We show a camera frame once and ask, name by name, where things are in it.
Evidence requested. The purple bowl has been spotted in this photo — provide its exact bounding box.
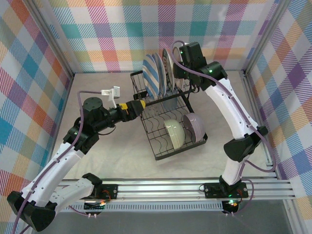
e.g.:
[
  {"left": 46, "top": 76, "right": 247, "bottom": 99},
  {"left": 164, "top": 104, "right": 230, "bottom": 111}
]
[{"left": 183, "top": 112, "right": 206, "bottom": 143}]

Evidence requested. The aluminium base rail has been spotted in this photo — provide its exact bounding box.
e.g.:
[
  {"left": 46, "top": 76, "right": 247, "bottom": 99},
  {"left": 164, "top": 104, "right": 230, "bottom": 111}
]
[{"left": 60, "top": 177, "right": 294, "bottom": 203}]

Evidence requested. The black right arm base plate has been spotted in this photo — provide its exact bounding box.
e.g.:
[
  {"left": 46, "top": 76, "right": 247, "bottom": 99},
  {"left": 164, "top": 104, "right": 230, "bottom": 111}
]
[{"left": 204, "top": 182, "right": 249, "bottom": 198}]

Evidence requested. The small controller board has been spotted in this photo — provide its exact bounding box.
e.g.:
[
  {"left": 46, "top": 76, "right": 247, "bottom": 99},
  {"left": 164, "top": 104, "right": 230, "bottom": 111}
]
[
  {"left": 84, "top": 200, "right": 107, "bottom": 212},
  {"left": 221, "top": 198, "right": 241, "bottom": 215}
]

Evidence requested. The blue striped plate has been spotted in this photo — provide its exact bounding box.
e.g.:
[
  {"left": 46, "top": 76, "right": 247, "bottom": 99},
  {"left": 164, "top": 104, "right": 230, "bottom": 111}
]
[
  {"left": 142, "top": 55, "right": 162, "bottom": 101},
  {"left": 153, "top": 53, "right": 163, "bottom": 97}
]

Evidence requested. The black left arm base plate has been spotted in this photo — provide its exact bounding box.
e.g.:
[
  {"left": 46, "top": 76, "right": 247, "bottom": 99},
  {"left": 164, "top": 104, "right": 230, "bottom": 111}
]
[{"left": 96, "top": 184, "right": 119, "bottom": 201}]

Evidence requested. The slotted cable duct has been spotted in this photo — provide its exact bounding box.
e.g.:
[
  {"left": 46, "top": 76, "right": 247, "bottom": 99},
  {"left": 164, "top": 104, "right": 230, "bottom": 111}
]
[{"left": 68, "top": 202, "right": 224, "bottom": 213}]

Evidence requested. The white plate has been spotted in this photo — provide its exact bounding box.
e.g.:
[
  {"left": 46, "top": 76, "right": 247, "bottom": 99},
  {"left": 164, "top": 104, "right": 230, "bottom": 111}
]
[{"left": 162, "top": 48, "right": 175, "bottom": 93}]

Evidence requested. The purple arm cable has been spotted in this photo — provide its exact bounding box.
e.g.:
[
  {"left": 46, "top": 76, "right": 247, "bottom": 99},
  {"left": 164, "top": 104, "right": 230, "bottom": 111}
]
[
  {"left": 172, "top": 40, "right": 277, "bottom": 216},
  {"left": 11, "top": 90, "right": 103, "bottom": 234}
]

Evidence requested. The cream bowl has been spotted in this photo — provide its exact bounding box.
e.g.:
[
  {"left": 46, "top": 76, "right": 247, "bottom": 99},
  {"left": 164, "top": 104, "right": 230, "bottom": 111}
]
[{"left": 163, "top": 118, "right": 188, "bottom": 150}]

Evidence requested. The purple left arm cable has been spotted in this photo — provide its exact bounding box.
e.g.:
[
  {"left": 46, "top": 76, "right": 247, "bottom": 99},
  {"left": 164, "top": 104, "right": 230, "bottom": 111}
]
[{"left": 11, "top": 90, "right": 103, "bottom": 234}]

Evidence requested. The black wire dish rack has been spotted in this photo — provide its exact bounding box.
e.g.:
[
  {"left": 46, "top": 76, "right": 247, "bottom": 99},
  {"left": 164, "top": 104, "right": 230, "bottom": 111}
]
[{"left": 130, "top": 70, "right": 209, "bottom": 161}]

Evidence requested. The aluminium frame post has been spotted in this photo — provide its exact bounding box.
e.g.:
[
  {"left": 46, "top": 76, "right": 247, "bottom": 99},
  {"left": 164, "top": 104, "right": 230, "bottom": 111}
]
[
  {"left": 25, "top": 0, "right": 75, "bottom": 78},
  {"left": 243, "top": 0, "right": 293, "bottom": 75}
]

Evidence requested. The clear glass tumbler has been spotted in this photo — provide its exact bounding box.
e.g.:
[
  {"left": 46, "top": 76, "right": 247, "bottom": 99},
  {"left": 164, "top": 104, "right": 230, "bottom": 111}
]
[{"left": 145, "top": 98, "right": 162, "bottom": 115}]

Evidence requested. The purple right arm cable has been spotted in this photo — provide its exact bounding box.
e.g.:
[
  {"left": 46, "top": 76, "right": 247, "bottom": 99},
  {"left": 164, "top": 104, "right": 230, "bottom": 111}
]
[{"left": 172, "top": 40, "right": 277, "bottom": 216}]

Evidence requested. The aluminium side rail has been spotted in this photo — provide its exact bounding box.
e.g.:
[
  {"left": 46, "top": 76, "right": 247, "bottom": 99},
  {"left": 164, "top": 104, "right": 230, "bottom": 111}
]
[{"left": 240, "top": 70, "right": 280, "bottom": 180}]

